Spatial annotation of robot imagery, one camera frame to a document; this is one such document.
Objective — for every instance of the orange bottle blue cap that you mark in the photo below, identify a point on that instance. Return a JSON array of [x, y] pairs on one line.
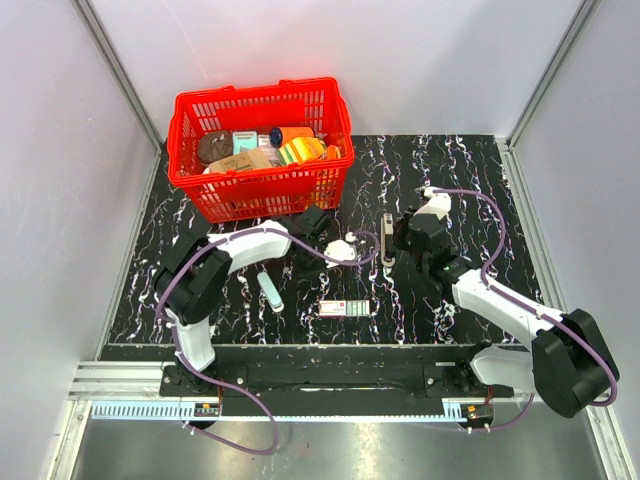
[[279, 136]]

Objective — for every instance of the light blue stapler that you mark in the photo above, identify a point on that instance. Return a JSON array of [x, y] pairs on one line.
[[271, 293]]

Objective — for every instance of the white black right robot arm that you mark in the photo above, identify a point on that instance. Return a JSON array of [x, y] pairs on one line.
[[564, 360]]

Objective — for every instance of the grey metal stapler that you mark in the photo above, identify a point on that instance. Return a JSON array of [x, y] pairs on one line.
[[386, 237]]

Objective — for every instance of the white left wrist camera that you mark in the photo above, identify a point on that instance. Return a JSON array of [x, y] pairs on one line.
[[341, 251]]

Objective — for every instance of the red white staple box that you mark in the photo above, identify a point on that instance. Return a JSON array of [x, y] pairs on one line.
[[344, 308]]

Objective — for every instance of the teal white small box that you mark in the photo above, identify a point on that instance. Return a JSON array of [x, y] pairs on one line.
[[244, 141]]

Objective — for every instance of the red plastic shopping basket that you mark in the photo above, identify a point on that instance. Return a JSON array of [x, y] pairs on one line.
[[222, 197]]

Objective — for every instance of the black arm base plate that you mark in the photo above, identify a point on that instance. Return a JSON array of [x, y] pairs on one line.
[[423, 371]]

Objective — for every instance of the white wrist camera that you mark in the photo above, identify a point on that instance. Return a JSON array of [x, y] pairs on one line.
[[436, 203], [341, 251]]

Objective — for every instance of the orange snack packet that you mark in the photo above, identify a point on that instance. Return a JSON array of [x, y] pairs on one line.
[[332, 152]]

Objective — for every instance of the yellow green striped box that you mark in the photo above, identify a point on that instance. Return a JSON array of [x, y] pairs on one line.
[[301, 150]]

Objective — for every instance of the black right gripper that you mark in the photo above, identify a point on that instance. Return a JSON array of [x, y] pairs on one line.
[[400, 227]]

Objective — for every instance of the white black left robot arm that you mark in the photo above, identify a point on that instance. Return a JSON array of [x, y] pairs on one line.
[[192, 274]]

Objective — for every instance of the brown cardboard box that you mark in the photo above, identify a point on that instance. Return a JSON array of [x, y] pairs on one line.
[[248, 160]]

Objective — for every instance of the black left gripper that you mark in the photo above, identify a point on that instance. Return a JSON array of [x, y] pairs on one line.
[[313, 273]]

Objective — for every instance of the brown round cookie pack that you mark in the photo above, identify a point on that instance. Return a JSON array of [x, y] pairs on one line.
[[215, 146]]

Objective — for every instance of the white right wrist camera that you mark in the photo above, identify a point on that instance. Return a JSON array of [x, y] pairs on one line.
[[436, 203]]

